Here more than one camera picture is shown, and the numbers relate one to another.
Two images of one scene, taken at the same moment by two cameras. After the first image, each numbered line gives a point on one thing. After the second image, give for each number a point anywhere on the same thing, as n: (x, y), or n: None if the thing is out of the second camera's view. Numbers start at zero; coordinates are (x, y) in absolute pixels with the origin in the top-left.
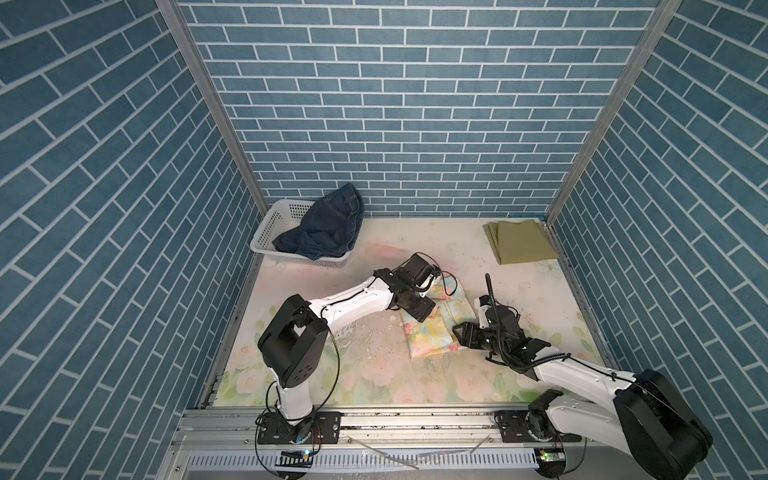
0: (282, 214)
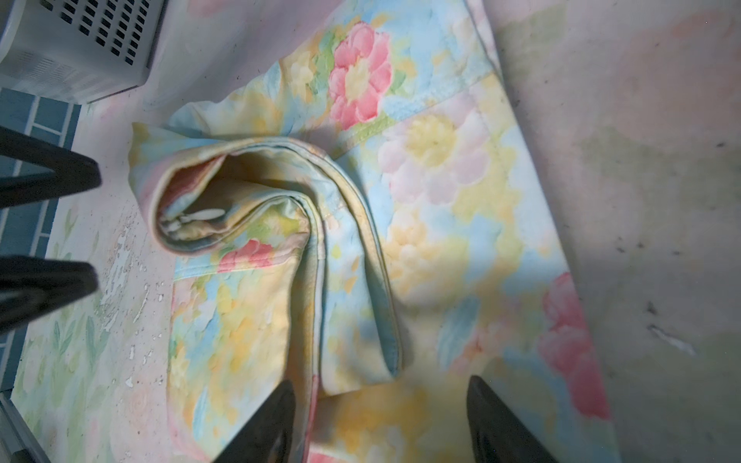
0: (76, 50)
